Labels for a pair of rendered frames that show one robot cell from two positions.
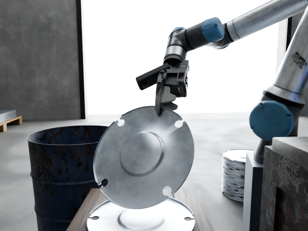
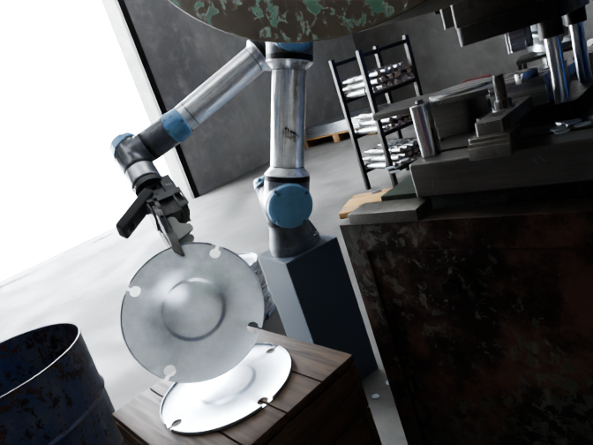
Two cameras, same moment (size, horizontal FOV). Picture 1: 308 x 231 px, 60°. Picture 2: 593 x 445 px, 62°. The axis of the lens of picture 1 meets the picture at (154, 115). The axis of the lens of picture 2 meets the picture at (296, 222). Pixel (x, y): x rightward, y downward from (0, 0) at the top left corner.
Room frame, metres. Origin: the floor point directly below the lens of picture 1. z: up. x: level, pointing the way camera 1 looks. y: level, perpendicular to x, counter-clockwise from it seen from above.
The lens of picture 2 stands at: (-0.21, 0.43, 0.89)
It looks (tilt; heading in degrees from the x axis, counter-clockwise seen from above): 15 degrees down; 321
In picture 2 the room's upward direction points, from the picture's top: 19 degrees counter-clockwise
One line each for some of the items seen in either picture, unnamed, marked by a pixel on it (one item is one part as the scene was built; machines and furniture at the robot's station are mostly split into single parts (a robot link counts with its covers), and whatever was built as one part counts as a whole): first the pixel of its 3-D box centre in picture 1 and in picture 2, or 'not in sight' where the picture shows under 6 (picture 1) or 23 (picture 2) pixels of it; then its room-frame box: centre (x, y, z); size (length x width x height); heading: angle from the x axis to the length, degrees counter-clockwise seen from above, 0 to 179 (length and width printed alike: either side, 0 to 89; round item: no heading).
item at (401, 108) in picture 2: not in sight; (446, 125); (0.35, -0.47, 0.72); 0.25 x 0.14 x 0.14; 6
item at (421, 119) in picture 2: not in sight; (425, 127); (0.28, -0.30, 0.75); 0.03 x 0.03 x 0.10; 6
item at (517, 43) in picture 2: not in sight; (518, 39); (0.18, -0.48, 0.84); 0.05 x 0.03 x 0.04; 96
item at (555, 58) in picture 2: not in sight; (554, 56); (0.10, -0.41, 0.81); 0.02 x 0.02 x 0.14
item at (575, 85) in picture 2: not in sight; (540, 105); (0.17, -0.48, 0.72); 0.20 x 0.16 x 0.03; 96
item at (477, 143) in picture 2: not in sight; (501, 109); (0.16, -0.32, 0.76); 0.17 x 0.06 x 0.10; 96
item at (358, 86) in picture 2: not in sight; (385, 116); (1.99, -2.41, 0.47); 0.46 x 0.43 x 0.95; 166
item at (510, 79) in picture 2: not in sight; (530, 86); (0.18, -0.48, 0.76); 0.15 x 0.09 x 0.05; 96
